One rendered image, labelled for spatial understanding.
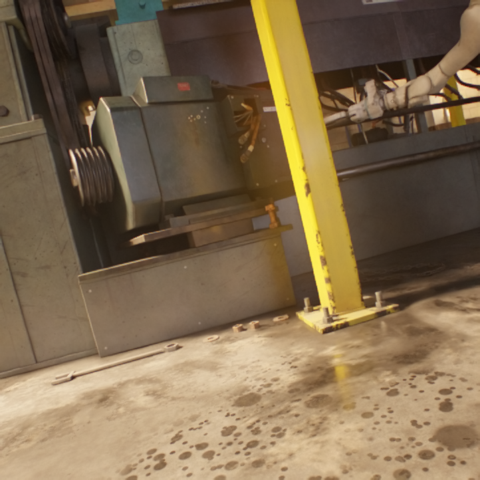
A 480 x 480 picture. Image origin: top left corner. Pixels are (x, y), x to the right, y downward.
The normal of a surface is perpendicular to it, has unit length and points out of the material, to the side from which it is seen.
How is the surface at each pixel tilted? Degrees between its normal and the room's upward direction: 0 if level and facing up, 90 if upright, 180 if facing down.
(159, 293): 90
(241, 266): 90
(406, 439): 0
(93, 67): 103
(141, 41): 90
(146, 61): 90
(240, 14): 78
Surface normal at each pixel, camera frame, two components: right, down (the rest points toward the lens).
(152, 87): 0.48, -0.05
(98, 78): 0.25, 0.43
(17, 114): 0.17, 0.04
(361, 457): -0.23, -0.97
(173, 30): 0.11, -0.17
